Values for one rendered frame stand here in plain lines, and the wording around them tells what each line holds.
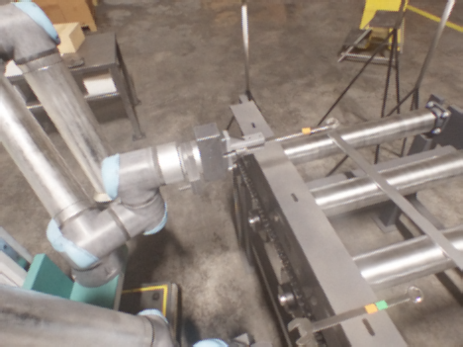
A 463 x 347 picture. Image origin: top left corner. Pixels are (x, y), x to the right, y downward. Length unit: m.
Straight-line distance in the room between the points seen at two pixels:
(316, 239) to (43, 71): 0.81
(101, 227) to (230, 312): 1.28
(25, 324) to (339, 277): 0.54
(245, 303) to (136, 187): 1.36
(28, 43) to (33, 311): 0.66
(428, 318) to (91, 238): 1.77
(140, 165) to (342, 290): 0.47
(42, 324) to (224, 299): 1.44
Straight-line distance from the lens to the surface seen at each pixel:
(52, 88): 0.99
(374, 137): 1.50
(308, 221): 0.75
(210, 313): 1.91
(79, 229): 0.74
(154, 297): 1.66
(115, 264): 1.24
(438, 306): 2.13
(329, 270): 0.70
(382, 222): 2.31
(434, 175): 1.38
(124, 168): 0.66
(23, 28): 0.99
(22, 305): 0.56
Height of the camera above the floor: 1.77
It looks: 45 degrees down
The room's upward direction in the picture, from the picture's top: 6 degrees counter-clockwise
